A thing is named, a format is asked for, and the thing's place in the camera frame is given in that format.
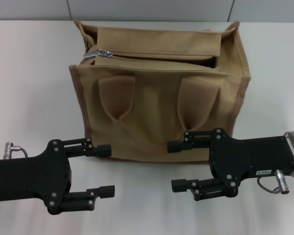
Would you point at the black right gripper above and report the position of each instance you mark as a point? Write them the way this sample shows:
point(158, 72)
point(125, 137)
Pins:
point(247, 156)

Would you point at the silver metal zipper pull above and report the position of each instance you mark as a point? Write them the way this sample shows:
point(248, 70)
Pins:
point(93, 54)

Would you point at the khaki canvas food bag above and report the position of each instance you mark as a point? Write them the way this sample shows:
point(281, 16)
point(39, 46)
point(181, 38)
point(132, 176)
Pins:
point(149, 102)

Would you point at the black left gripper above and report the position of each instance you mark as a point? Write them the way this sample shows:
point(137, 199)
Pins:
point(39, 176)

